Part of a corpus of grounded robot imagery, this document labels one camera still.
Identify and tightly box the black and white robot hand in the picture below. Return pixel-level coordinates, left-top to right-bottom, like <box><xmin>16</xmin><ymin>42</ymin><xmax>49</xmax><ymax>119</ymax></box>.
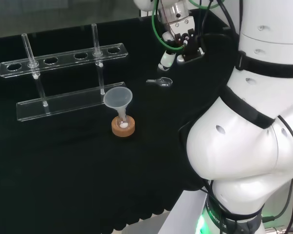
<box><xmin>157</xmin><ymin>16</ymin><xmax>206</xmax><ymax>72</ymax></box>

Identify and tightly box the translucent plastic funnel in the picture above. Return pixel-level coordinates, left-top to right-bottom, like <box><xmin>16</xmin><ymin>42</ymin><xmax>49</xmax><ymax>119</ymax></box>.
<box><xmin>103</xmin><ymin>87</ymin><xmax>134</xmax><ymax>123</ymax></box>

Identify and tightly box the clear glass weighing funnel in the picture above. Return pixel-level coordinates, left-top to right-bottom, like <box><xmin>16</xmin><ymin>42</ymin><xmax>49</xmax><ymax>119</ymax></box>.
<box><xmin>146</xmin><ymin>77</ymin><xmax>173</xmax><ymax>88</ymax></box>

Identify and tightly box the clear round-bottom flask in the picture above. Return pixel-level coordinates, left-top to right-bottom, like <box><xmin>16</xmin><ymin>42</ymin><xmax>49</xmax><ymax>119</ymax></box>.
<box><xmin>114</xmin><ymin>114</ymin><xmax>132</xmax><ymax>130</ymax></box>

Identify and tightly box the clear funnel stand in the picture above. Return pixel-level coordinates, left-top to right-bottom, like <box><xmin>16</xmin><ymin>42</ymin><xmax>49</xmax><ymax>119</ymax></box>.
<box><xmin>0</xmin><ymin>23</ymin><xmax>129</xmax><ymax>122</ymax></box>

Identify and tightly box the black bench cloth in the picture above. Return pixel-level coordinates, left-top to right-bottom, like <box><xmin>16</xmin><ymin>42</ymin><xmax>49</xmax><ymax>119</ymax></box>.
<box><xmin>0</xmin><ymin>9</ymin><xmax>240</xmax><ymax>231</ymax></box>

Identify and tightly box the green cable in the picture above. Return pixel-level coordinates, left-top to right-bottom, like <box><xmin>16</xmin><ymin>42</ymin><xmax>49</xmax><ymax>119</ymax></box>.
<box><xmin>151</xmin><ymin>0</ymin><xmax>220</xmax><ymax>52</ymax></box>

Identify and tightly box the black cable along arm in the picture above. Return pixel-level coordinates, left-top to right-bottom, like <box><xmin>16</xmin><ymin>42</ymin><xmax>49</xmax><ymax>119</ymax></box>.
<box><xmin>196</xmin><ymin>0</ymin><xmax>241</xmax><ymax>47</ymax></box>

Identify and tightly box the brown cork ring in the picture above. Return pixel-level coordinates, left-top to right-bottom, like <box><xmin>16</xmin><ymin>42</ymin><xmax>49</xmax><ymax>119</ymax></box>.
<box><xmin>111</xmin><ymin>116</ymin><xmax>136</xmax><ymax>138</ymax></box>

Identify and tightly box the black cable at arm base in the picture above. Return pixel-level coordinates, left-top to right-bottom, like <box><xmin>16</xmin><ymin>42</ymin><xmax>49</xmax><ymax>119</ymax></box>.
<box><xmin>262</xmin><ymin>115</ymin><xmax>293</xmax><ymax>221</ymax></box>

